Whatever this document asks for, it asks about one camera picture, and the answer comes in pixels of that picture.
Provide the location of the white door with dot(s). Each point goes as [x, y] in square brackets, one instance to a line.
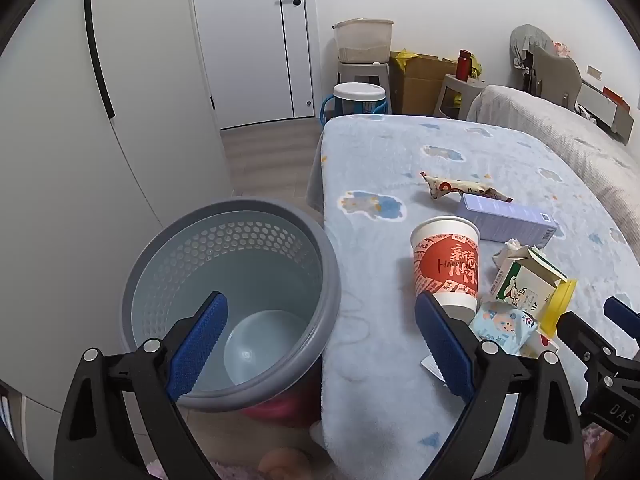
[240, 35]

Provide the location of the grey chair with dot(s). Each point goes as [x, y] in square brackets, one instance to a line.
[555, 75]

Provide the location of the red bottle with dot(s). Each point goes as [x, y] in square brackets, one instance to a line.
[463, 65]

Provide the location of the white tissue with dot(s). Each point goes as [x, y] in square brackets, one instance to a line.
[507, 252]

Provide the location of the white desk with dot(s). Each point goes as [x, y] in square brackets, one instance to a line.
[605, 110]

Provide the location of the beige bed cover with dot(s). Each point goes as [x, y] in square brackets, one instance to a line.
[550, 120]

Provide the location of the blue stool with white seat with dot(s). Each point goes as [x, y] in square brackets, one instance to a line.
[357, 92]

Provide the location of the printed snack wrapper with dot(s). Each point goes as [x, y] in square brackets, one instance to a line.
[450, 187]

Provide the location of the red object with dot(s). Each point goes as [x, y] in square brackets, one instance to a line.
[280, 410]

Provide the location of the grey cloth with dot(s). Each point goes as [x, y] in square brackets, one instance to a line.
[530, 40]

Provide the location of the light blue printed blanket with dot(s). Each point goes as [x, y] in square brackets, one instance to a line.
[380, 260]

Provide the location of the red and white paper cup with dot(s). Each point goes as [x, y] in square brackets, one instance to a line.
[445, 240]

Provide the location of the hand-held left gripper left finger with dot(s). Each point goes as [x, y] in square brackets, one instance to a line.
[197, 345]

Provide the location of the brown cardboard box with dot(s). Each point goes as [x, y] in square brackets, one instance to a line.
[420, 87]

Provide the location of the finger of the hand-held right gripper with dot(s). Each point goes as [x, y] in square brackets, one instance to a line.
[614, 308]
[580, 332]

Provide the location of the blue printed wipe packet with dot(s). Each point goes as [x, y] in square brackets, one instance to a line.
[500, 325]

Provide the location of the purple cardboard box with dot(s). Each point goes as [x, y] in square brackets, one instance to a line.
[505, 220]

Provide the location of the grey plastic stool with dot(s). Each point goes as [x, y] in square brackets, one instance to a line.
[362, 72]

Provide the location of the translucent storage box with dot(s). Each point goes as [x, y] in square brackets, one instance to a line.
[362, 40]

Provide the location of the yellow bag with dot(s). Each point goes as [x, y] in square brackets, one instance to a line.
[406, 59]

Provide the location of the white wardrobe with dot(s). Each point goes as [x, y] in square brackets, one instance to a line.
[50, 160]

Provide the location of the green and white carton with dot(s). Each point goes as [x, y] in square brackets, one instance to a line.
[520, 285]

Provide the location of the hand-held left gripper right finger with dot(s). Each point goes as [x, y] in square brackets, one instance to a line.
[442, 345]

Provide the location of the small white round lid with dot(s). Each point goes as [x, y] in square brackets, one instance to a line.
[430, 366]

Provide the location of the grey perforated waste basket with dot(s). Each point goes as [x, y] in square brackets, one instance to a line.
[327, 280]

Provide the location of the beige plastic stool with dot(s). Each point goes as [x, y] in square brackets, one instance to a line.
[462, 87]

